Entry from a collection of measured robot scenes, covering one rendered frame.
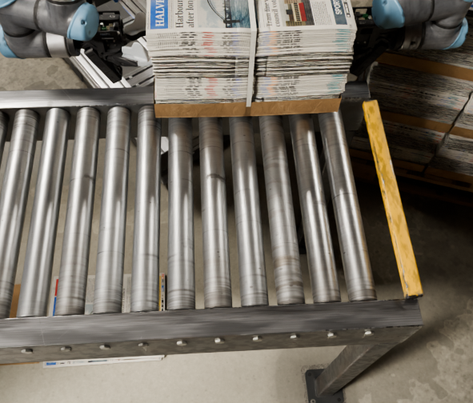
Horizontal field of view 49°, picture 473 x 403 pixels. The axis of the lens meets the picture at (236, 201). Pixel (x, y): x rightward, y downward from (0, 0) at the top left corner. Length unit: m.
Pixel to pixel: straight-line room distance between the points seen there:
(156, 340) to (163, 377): 0.80
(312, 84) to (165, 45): 0.30
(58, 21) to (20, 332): 0.60
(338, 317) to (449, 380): 0.95
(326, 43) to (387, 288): 1.07
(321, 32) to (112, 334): 0.63
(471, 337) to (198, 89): 1.27
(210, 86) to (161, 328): 0.46
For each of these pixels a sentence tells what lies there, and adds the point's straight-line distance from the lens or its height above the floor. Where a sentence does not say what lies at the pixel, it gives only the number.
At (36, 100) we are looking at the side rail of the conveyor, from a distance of 1.19.
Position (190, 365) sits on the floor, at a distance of 1.70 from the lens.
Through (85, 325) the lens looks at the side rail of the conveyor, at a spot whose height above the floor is 0.80.
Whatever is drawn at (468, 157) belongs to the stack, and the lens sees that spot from 1.85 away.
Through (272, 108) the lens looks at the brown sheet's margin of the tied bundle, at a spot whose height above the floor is 0.83.
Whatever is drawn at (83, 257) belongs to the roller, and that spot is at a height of 0.79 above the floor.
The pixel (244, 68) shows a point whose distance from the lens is 0.99.
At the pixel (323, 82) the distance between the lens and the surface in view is 1.05.
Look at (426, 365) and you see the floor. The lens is 1.81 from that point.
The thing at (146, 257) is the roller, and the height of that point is 0.80.
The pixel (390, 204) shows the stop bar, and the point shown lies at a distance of 1.01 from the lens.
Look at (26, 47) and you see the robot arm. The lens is 1.26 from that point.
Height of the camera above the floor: 1.67
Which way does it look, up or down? 61 degrees down
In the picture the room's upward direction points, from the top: 3 degrees clockwise
